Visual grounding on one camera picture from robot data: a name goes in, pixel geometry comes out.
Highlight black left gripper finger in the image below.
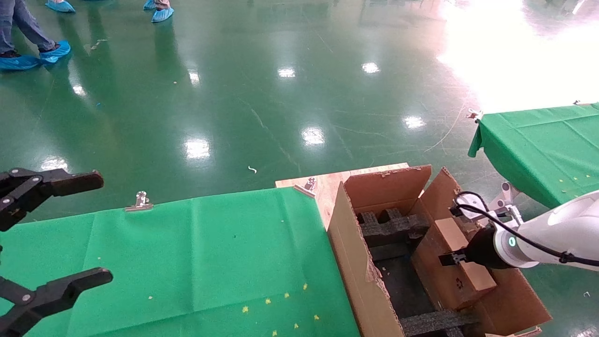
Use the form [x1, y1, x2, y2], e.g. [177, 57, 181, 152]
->
[0, 268, 114, 337]
[0, 168, 104, 232]

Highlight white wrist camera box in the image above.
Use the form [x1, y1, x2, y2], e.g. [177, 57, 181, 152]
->
[455, 193, 489, 220]

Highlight large open brown carton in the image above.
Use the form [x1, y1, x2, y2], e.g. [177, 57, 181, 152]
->
[328, 164, 552, 337]

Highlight green tablecloth with hanging corner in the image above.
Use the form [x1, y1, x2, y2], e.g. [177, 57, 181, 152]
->
[468, 103, 599, 209]

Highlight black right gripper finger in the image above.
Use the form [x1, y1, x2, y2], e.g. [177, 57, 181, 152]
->
[439, 252, 468, 266]

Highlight small brown cardboard box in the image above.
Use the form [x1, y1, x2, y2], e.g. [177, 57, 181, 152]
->
[412, 218, 497, 310]

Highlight blue jeans trousers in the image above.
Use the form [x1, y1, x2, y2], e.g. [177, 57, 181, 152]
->
[0, 0, 58, 54]

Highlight white table leg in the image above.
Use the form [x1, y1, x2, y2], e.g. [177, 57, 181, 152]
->
[489, 182, 520, 212]

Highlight large green tablecloth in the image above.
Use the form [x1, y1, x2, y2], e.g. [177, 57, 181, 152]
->
[0, 187, 361, 337]

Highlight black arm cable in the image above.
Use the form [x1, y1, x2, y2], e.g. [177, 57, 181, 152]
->
[452, 191, 599, 268]

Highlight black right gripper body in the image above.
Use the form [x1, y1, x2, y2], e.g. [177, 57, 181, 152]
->
[466, 225, 504, 270]

